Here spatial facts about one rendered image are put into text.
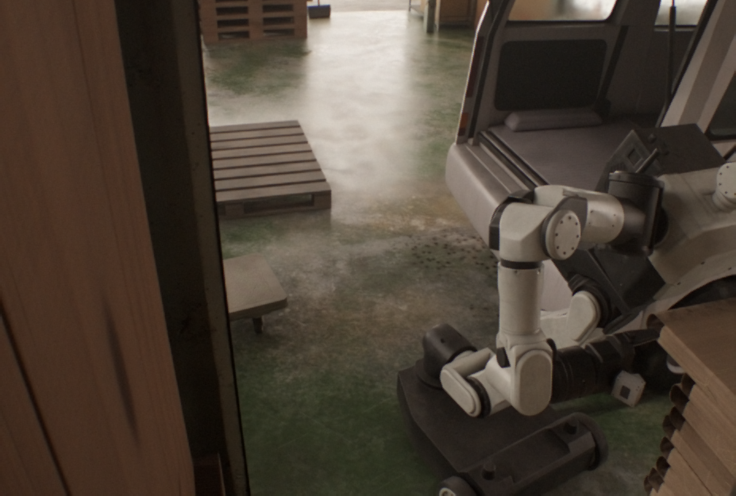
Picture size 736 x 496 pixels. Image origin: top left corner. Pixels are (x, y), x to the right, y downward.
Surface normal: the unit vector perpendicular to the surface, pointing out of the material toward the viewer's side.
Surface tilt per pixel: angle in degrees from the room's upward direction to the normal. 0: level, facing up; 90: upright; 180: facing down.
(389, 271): 0
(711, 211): 26
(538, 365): 70
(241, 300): 0
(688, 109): 77
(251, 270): 0
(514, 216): 39
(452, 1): 90
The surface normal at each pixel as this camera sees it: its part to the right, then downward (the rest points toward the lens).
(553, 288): -0.94, 0.10
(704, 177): 0.26, -0.57
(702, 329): 0.04, -0.85
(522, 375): 0.28, 0.19
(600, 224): 0.62, 0.15
